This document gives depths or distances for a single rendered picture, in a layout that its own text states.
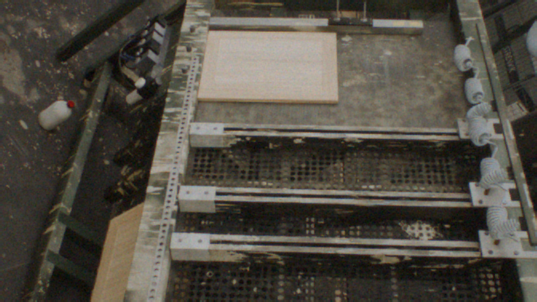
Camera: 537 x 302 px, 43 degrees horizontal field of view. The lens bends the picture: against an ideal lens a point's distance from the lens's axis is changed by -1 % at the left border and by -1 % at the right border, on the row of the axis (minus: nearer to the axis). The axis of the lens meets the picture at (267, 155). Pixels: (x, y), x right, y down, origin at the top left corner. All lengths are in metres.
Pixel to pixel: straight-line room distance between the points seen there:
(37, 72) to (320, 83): 1.48
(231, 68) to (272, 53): 0.20
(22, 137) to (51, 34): 0.70
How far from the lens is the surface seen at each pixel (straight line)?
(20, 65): 3.58
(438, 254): 2.30
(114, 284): 2.84
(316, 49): 3.04
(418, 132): 2.65
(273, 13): 3.33
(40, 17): 3.85
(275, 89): 2.85
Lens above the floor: 2.42
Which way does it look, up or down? 30 degrees down
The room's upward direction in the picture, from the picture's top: 62 degrees clockwise
